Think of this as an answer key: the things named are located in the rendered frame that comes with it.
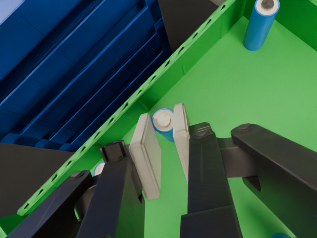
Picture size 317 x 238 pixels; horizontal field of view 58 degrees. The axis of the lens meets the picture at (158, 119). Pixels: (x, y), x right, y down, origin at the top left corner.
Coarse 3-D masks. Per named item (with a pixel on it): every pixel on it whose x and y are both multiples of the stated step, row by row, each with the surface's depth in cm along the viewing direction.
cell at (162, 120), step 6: (162, 108) 20; (168, 108) 20; (156, 114) 20; (162, 114) 20; (168, 114) 20; (156, 120) 20; (162, 120) 20; (168, 120) 20; (156, 126) 20; (162, 126) 20; (168, 126) 20; (162, 132) 20; (168, 132) 20; (168, 138) 23
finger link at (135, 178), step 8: (128, 144) 17; (128, 152) 16; (96, 176) 14; (136, 176) 14; (96, 184) 13; (136, 184) 13; (88, 192) 12; (136, 192) 13; (80, 200) 12; (88, 200) 13; (80, 208) 13; (80, 216) 13
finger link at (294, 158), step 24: (240, 144) 11; (264, 144) 10; (288, 144) 9; (264, 168) 10; (288, 168) 8; (312, 168) 8; (264, 192) 10; (288, 192) 8; (312, 192) 7; (288, 216) 9; (312, 216) 7
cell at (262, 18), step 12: (264, 0) 21; (276, 0) 21; (252, 12) 22; (264, 12) 21; (276, 12) 21; (252, 24) 23; (264, 24) 22; (252, 36) 24; (264, 36) 24; (252, 48) 26
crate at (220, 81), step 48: (240, 0) 24; (288, 0) 24; (192, 48) 24; (240, 48) 27; (288, 48) 26; (144, 96) 24; (192, 96) 27; (240, 96) 26; (288, 96) 26; (96, 144) 23; (48, 192) 23; (240, 192) 25
